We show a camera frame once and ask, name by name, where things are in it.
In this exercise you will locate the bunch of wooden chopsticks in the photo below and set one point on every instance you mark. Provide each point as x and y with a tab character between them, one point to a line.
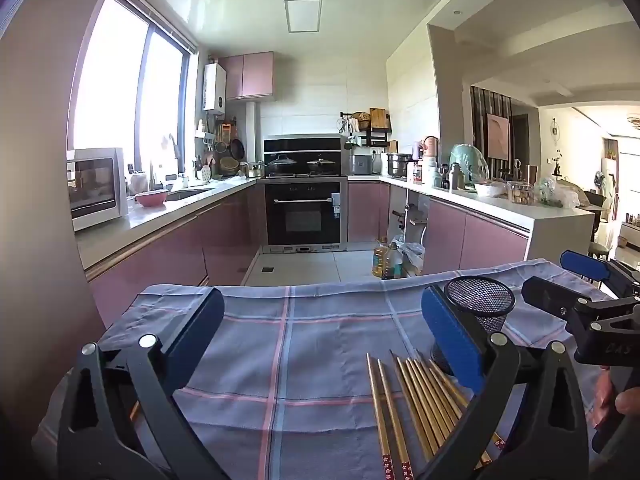
425	400

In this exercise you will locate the dark oil bottle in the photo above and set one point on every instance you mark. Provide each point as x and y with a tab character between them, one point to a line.
393	262

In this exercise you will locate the black lidded pot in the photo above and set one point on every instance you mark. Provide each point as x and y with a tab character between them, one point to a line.
321	165
282	165

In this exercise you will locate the blue plaid tablecloth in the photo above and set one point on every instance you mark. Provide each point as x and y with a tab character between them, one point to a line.
300	350

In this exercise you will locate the black mesh utensil holder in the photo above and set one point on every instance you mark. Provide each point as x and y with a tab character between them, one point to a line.
480	297

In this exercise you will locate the clear plastic bag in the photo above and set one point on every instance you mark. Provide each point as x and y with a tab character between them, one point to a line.
560	194

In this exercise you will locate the pink electric kettle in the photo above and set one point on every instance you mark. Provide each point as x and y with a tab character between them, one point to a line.
431	149

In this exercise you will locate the steel thermos bottle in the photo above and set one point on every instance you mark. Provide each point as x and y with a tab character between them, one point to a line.
454	177

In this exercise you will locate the glass food container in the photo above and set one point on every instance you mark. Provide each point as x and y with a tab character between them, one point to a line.
521	194

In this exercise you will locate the framed wall art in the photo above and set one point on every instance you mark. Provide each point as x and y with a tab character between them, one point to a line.
498	136

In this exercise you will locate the large kitchen window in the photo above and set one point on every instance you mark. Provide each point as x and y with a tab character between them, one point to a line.
115	85

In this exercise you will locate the wooden cutting board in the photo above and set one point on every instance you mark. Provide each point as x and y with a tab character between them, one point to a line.
377	119

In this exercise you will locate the wall clock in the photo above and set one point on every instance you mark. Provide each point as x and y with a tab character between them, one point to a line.
556	130

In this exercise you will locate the white plastic bag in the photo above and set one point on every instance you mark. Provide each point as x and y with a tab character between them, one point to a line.
412	255

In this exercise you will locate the pink base cabinets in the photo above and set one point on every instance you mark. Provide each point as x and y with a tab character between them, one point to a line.
175	255
480	240

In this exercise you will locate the pink wall cabinets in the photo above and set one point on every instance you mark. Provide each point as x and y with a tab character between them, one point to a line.
250	75

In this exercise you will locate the silver rice cooker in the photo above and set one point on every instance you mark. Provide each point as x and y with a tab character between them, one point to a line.
362	165

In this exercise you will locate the yellow oil bottle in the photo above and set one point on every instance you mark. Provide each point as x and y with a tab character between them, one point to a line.
379	260

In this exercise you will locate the black wall rack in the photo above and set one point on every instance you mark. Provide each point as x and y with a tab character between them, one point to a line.
370	137

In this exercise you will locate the white bowl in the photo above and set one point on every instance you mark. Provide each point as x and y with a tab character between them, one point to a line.
487	189

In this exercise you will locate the black stool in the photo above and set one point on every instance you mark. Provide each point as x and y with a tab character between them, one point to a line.
597	250

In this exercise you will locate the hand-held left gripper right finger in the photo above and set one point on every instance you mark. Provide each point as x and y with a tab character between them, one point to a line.
450	335

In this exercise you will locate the pink bowl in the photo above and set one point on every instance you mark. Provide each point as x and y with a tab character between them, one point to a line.
150	199

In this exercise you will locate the white countertop oven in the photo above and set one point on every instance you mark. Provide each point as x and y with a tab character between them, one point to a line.
95	190

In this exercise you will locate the black integrated stove oven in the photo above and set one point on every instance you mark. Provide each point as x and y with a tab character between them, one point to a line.
305	210

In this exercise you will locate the hanging black pan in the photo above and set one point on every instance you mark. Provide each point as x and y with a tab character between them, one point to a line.
237	149

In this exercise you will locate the steel steamer pot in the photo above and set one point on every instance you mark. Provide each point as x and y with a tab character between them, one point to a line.
398	165

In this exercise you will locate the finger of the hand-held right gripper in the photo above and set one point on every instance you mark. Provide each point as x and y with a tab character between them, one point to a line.
585	266
550	295

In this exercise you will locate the white wall water heater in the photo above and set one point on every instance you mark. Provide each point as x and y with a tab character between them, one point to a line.
214	87

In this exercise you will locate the ceiling light panel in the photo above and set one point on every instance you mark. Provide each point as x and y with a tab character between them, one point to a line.
302	15

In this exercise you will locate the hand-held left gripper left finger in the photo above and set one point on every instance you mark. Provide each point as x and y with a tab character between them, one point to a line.
194	344

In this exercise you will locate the person's right hand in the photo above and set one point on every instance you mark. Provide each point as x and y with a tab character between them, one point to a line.
604	397

